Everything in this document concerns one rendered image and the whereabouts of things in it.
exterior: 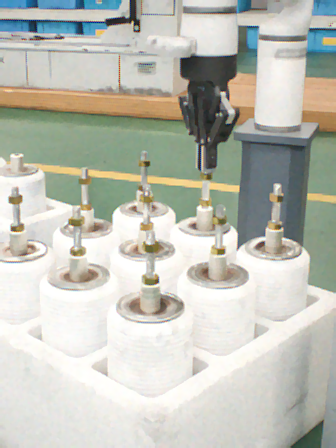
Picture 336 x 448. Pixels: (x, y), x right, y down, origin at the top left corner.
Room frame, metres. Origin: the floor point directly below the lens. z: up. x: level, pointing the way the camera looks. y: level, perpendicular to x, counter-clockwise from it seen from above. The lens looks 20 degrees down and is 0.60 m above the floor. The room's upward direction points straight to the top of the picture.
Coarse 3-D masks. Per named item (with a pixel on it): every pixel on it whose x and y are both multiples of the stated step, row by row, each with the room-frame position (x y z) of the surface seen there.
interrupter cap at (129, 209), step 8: (136, 200) 1.08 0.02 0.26; (120, 208) 1.04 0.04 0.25; (128, 208) 1.04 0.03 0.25; (136, 208) 1.05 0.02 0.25; (152, 208) 1.05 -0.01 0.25; (160, 208) 1.04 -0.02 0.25; (168, 208) 1.04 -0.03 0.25; (128, 216) 1.02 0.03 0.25; (136, 216) 1.01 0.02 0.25; (152, 216) 1.01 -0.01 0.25; (160, 216) 1.02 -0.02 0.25
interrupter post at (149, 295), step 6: (144, 288) 0.70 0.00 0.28; (150, 288) 0.70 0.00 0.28; (156, 288) 0.70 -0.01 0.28; (144, 294) 0.70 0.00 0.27; (150, 294) 0.70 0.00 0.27; (156, 294) 0.70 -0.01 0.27; (144, 300) 0.70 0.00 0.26; (150, 300) 0.70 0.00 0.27; (156, 300) 0.70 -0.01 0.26; (144, 306) 0.70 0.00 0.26; (150, 306) 0.70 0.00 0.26; (156, 306) 0.70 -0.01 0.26
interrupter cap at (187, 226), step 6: (180, 222) 0.97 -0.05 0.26; (186, 222) 0.98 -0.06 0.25; (192, 222) 0.98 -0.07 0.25; (180, 228) 0.95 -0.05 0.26; (186, 228) 0.95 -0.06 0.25; (192, 228) 0.96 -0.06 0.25; (228, 228) 0.95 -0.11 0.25; (192, 234) 0.93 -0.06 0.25; (198, 234) 0.93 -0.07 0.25; (204, 234) 0.93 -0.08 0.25; (210, 234) 0.93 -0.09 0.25
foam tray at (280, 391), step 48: (0, 336) 0.78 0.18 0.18; (288, 336) 0.78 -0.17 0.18; (0, 384) 0.78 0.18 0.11; (48, 384) 0.72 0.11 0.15; (96, 384) 0.67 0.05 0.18; (192, 384) 0.67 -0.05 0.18; (240, 384) 0.71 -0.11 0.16; (288, 384) 0.78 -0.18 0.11; (0, 432) 0.79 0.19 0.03; (48, 432) 0.72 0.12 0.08; (96, 432) 0.66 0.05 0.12; (144, 432) 0.61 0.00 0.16; (192, 432) 0.65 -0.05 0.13; (240, 432) 0.71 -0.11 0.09; (288, 432) 0.79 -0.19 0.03
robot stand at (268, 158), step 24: (264, 144) 1.36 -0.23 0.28; (288, 144) 1.33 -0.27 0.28; (264, 168) 1.35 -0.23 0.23; (288, 168) 1.34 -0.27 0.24; (240, 192) 1.39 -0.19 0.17; (264, 192) 1.35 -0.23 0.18; (288, 192) 1.34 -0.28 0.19; (240, 216) 1.39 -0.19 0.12; (264, 216) 1.35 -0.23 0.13; (288, 216) 1.34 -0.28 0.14; (240, 240) 1.38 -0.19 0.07
